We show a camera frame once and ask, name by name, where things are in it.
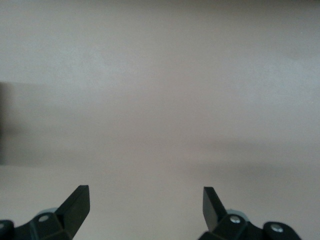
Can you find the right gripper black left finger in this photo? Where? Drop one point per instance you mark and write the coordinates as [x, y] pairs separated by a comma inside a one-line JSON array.
[[72, 212]]

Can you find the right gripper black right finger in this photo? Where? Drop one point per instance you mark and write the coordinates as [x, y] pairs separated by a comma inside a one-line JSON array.
[[215, 217]]

